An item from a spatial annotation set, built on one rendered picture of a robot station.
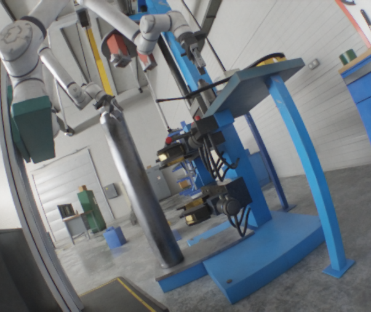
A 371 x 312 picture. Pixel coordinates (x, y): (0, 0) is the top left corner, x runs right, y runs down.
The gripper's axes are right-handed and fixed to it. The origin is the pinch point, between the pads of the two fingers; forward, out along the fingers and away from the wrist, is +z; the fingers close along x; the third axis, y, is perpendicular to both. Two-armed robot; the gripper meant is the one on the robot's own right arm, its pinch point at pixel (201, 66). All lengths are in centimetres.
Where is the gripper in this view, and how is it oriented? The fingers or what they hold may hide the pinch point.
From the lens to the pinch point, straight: 94.7
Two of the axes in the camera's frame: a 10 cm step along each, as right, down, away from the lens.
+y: -9.2, 4.0, 0.4
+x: -0.7, -0.6, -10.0
